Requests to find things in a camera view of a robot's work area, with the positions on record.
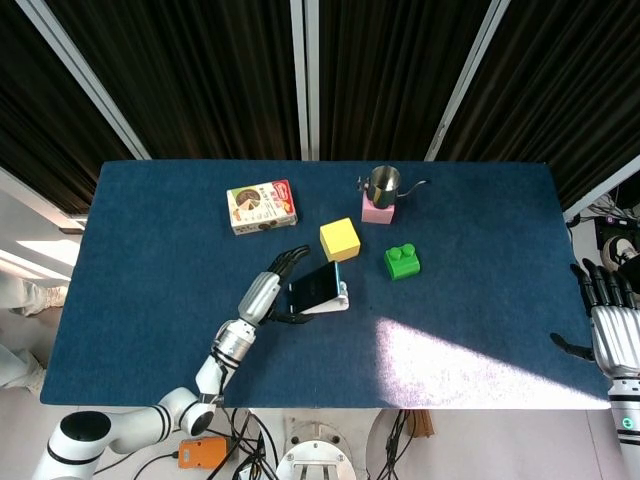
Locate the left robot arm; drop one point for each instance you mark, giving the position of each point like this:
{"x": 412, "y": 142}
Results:
{"x": 165, "y": 400}

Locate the round white robot base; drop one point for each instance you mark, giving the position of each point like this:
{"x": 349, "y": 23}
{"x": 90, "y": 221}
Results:
{"x": 316, "y": 461}

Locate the white frame post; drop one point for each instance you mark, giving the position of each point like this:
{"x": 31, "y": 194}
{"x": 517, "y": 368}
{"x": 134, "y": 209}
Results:
{"x": 82, "y": 80}
{"x": 305, "y": 80}
{"x": 467, "y": 80}

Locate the black smartphone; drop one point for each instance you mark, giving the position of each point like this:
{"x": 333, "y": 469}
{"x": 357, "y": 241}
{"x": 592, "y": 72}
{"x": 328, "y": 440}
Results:
{"x": 315, "y": 288}

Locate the green two-stud building block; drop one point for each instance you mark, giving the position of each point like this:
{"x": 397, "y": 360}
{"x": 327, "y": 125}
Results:
{"x": 401, "y": 261}

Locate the yellow cube block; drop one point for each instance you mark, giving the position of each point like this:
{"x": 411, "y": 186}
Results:
{"x": 340, "y": 239}

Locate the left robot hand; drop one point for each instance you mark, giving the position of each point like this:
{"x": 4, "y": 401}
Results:
{"x": 265, "y": 295}

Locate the cookie box with print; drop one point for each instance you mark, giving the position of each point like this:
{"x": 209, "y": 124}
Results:
{"x": 262, "y": 208}

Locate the orange box device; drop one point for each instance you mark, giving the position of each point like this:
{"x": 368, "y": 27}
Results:
{"x": 202, "y": 451}

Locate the white sneaker shoe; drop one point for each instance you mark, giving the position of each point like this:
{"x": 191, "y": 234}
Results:
{"x": 620, "y": 250}

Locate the blue table cloth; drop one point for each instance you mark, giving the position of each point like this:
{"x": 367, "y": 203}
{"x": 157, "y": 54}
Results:
{"x": 320, "y": 285}

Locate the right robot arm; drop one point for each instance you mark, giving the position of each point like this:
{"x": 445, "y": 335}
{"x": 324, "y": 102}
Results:
{"x": 627, "y": 415}

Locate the steel gooseneck pitcher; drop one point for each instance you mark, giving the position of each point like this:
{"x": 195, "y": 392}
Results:
{"x": 384, "y": 186}

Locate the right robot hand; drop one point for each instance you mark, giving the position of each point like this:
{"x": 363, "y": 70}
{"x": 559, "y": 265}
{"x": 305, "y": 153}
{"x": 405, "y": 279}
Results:
{"x": 607, "y": 320}

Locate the white phone stand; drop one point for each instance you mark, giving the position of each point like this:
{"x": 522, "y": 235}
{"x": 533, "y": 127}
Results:
{"x": 334, "y": 299}

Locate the pink cube block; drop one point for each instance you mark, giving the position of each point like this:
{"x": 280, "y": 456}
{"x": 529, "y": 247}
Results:
{"x": 377, "y": 213}

